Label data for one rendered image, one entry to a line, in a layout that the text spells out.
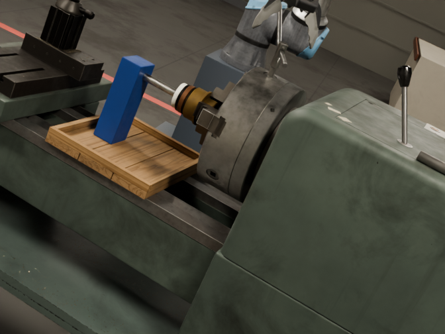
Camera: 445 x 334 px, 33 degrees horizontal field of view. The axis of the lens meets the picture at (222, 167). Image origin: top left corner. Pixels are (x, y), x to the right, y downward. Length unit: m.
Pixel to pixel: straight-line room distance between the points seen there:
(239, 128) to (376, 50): 9.41
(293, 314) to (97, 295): 0.56
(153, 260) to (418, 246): 0.65
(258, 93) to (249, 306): 0.48
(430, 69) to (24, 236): 6.00
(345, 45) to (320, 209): 9.52
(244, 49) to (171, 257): 0.81
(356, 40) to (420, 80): 3.48
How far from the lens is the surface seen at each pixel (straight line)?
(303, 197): 1.60
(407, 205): 1.55
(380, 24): 11.02
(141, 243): 1.84
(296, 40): 2.32
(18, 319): 2.74
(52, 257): 2.07
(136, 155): 1.96
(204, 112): 1.73
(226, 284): 1.71
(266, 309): 1.70
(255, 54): 2.35
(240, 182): 1.72
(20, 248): 2.07
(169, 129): 2.66
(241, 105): 1.70
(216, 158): 1.72
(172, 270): 1.82
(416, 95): 7.71
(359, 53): 11.07
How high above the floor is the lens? 1.60
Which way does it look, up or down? 20 degrees down
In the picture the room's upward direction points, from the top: 24 degrees clockwise
